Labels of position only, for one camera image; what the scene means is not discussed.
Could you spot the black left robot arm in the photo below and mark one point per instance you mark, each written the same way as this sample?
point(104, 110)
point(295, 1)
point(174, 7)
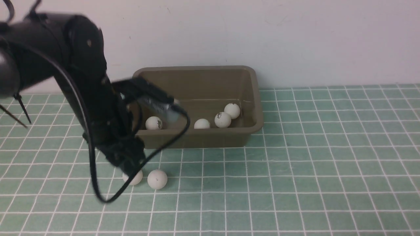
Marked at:
point(58, 45)

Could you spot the green checkered tablecloth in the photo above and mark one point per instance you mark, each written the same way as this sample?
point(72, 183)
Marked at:
point(329, 161)

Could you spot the white ping-pong ball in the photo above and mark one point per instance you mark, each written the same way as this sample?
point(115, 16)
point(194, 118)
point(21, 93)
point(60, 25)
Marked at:
point(136, 180)
point(222, 120)
point(157, 179)
point(153, 123)
point(202, 124)
point(233, 110)

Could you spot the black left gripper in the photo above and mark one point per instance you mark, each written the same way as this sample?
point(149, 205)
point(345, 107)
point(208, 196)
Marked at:
point(123, 151)

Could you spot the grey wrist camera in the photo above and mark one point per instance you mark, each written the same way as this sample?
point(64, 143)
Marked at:
point(150, 95)

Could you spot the brown plastic bin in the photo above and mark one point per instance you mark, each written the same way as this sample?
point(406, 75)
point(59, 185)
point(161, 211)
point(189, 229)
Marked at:
point(203, 92)

